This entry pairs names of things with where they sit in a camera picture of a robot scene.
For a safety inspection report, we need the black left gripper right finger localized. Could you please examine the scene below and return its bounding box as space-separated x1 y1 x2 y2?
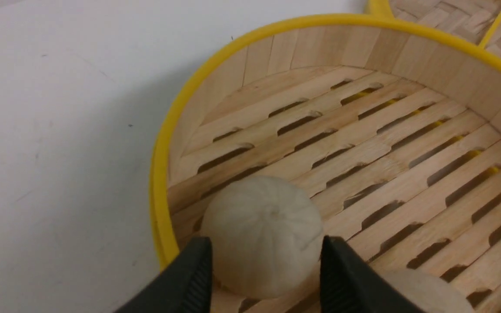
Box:
320 236 423 313

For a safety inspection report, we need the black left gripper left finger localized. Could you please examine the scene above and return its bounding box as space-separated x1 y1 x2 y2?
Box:
116 236 213 313

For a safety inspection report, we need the white steamed bun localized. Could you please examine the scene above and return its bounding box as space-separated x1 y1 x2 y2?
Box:
199 176 324 299
378 269 475 313

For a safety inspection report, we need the yellow rimmed bamboo steamer basket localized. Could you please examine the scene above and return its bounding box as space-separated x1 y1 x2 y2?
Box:
150 14 501 313

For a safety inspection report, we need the yellow rimmed woven steamer lid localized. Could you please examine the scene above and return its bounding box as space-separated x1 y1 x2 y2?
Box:
367 0 501 58

